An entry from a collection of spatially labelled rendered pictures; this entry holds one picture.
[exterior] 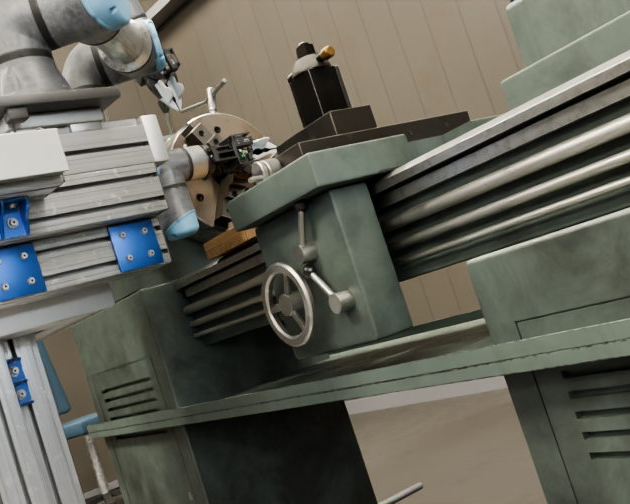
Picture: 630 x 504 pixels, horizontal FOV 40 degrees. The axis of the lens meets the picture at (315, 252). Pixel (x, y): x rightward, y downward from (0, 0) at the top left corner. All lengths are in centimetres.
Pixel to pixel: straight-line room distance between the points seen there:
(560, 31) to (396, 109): 338
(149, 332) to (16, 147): 94
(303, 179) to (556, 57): 44
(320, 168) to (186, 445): 101
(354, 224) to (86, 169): 47
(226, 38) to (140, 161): 412
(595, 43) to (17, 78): 93
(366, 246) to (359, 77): 341
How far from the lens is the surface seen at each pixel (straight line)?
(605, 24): 124
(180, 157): 191
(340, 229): 144
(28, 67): 159
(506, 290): 122
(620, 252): 110
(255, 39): 546
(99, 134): 158
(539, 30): 133
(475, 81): 432
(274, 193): 150
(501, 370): 119
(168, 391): 221
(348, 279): 145
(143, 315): 222
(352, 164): 144
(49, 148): 139
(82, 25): 161
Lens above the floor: 68
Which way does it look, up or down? 4 degrees up
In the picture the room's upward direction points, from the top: 18 degrees counter-clockwise
